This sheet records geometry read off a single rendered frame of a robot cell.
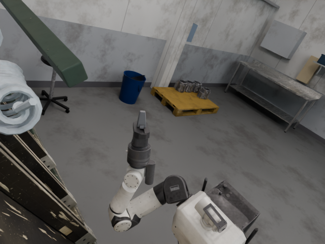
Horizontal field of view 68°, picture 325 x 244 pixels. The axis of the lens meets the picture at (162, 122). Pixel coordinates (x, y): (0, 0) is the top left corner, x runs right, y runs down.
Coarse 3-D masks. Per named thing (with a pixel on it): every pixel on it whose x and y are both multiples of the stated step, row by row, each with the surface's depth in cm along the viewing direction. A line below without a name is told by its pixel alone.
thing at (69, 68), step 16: (0, 0) 33; (16, 0) 31; (16, 16) 28; (32, 16) 27; (0, 32) 40; (32, 32) 25; (48, 32) 25; (48, 48) 23; (64, 48) 22; (0, 64) 31; (16, 64) 33; (64, 64) 21; (80, 64) 21; (0, 80) 28; (16, 80) 30; (64, 80) 21; (80, 80) 22; (0, 96) 26; (16, 96) 34; (32, 96) 29; (0, 112) 27; (16, 112) 27; (32, 112) 31; (0, 128) 28; (16, 128) 29
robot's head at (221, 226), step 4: (208, 204) 87; (204, 208) 86; (208, 208) 87; (212, 208) 86; (208, 212) 85; (216, 212) 85; (208, 216) 85; (220, 216) 84; (212, 220) 84; (224, 220) 83; (216, 224) 83; (220, 224) 82; (224, 224) 82; (216, 228) 84; (220, 228) 82; (224, 228) 86; (220, 232) 86
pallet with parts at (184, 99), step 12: (180, 84) 538; (192, 84) 557; (168, 96) 503; (180, 96) 527; (192, 96) 554; (204, 96) 560; (180, 108) 473; (192, 108) 496; (204, 108) 522; (216, 108) 553
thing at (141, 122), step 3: (141, 111) 87; (144, 111) 88; (141, 114) 87; (144, 114) 87; (138, 117) 88; (141, 117) 88; (144, 117) 88; (138, 120) 88; (141, 120) 88; (144, 120) 88; (138, 123) 88; (141, 123) 88; (144, 123) 89; (138, 126) 89; (141, 126) 88; (144, 126) 89
